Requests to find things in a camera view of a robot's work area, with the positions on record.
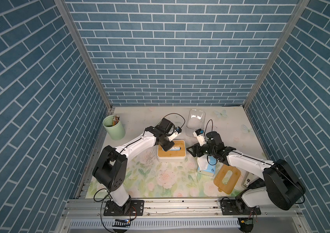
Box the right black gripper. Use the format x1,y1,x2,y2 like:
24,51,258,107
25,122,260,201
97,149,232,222
186,141,215,157

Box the bamboo tissue box lid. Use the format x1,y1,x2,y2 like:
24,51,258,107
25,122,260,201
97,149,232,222
157,140,186,159

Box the white tissue box base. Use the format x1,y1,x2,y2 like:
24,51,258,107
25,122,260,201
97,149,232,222
157,139,187,163

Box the blue tissue pack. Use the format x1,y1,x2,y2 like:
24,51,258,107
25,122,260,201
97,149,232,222
170,147,182,151
197,155,217,177

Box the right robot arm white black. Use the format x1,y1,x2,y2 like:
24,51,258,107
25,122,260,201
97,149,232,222
187,129,306,215

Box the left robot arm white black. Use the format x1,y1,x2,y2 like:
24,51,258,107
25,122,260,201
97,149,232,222
92,118,182,216

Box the clear plastic tissue box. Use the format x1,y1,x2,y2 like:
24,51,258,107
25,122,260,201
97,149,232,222
186,109,206,137

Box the small grey box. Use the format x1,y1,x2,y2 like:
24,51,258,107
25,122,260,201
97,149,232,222
241,172,256,188

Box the green pen cup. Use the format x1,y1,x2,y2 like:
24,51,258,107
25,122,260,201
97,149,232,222
103,115,125,141

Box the pens in cup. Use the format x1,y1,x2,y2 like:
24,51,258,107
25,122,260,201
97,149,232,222
112,115,120,126

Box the dark bamboo lid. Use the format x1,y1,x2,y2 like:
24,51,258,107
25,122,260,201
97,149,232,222
213,165,241,194

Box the green circuit board right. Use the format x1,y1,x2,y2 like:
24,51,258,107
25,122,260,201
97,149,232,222
239,218,254,226

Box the green circuit board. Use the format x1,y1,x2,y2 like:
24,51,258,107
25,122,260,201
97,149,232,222
112,219,132,228
239,218,254,226

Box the green circuit board left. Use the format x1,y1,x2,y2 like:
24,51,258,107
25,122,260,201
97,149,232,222
112,219,132,228

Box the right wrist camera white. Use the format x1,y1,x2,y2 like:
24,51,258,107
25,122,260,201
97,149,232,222
193,129,207,146

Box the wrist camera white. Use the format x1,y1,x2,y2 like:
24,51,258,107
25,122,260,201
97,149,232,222
193,129,207,146
169,127,182,141

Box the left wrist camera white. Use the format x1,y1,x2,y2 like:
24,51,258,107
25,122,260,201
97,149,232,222
169,127,182,141

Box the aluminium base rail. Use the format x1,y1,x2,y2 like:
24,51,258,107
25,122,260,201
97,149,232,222
61,198,302,219

